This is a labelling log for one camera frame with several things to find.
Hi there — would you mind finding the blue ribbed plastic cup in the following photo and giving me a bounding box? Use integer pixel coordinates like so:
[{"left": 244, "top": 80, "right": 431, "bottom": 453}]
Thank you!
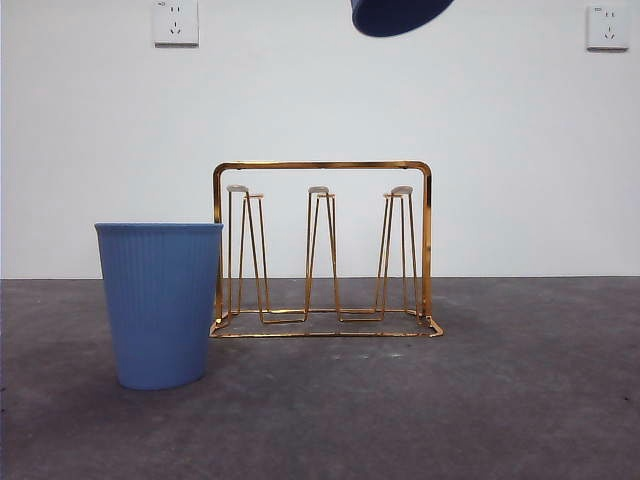
[
  {"left": 349, "top": 0, "right": 457, "bottom": 39},
  {"left": 93, "top": 222, "right": 225, "bottom": 392}
]

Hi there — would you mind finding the gold wire cup rack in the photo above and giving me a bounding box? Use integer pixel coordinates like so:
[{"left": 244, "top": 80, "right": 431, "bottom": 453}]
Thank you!
[{"left": 209, "top": 159, "right": 445, "bottom": 340}]

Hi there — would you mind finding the white wall socket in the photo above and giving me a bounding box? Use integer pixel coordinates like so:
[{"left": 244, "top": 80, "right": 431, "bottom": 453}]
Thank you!
[
  {"left": 152, "top": 0, "right": 200, "bottom": 49},
  {"left": 585, "top": 4, "right": 631, "bottom": 52}
]

